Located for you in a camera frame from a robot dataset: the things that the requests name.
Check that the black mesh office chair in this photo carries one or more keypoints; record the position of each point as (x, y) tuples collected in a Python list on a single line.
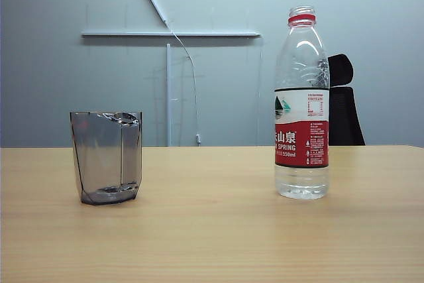
[(344, 117)]

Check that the vertical white wall conduit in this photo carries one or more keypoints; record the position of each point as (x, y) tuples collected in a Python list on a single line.
[(169, 97)]

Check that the clear red-labelled water bottle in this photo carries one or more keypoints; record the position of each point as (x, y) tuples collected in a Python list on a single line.
[(301, 137)]

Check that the grey transparent faceted mug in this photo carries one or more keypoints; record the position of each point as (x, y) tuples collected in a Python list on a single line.
[(106, 150)]

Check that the long horizontal white wall conduit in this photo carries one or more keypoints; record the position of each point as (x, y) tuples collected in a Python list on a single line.
[(132, 34)]

